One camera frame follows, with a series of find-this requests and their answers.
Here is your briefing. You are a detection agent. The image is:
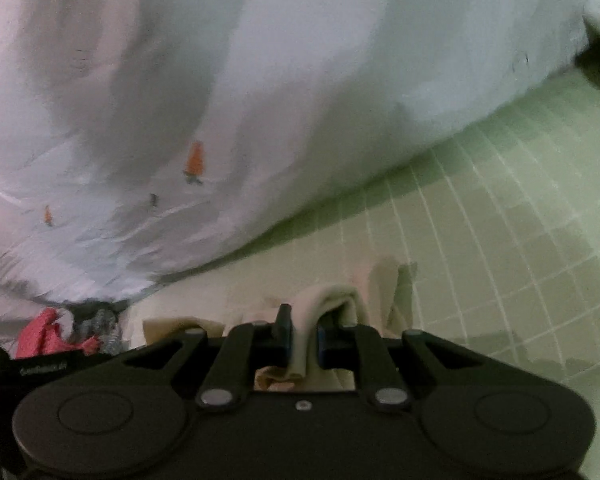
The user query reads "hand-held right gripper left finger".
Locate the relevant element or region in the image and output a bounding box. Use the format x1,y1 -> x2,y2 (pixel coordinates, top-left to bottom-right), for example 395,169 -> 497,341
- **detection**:
115,304 -> 296,409

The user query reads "cream long sleeve garment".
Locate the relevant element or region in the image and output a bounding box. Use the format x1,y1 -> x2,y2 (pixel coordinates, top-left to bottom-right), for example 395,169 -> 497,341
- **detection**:
142,257 -> 418,393

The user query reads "green checked bed sheet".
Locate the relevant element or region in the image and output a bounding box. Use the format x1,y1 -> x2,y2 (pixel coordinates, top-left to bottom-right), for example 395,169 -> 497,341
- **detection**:
145,65 -> 600,480

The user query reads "red checked garment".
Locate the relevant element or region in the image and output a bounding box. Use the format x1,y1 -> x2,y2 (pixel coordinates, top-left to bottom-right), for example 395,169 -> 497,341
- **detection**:
14,307 -> 101,360

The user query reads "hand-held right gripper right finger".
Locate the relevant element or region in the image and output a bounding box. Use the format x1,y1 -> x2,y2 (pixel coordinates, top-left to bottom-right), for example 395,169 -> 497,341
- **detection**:
316,324 -> 491,409

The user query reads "blue checked garment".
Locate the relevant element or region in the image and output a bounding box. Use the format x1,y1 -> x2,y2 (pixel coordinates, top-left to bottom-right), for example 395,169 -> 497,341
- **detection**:
70,300 -> 131,356

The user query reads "white carrot print quilt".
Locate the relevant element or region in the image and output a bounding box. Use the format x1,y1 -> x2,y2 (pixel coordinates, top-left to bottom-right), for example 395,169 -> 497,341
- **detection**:
0,0 -> 600,311

